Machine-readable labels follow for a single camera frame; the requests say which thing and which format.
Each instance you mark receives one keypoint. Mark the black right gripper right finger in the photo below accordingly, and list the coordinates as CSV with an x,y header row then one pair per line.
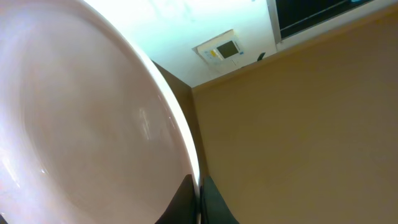
x,y
214,209

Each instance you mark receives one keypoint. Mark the white wall control panel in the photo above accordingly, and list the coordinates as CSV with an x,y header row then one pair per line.
x,y
223,48

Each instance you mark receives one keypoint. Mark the pinkish plate with red stain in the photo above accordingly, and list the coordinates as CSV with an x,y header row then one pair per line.
x,y
90,130

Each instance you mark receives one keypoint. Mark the dark window with white frame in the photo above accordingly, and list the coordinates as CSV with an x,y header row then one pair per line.
x,y
294,22

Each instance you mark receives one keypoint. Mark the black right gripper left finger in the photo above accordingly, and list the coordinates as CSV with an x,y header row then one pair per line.
x,y
182,209

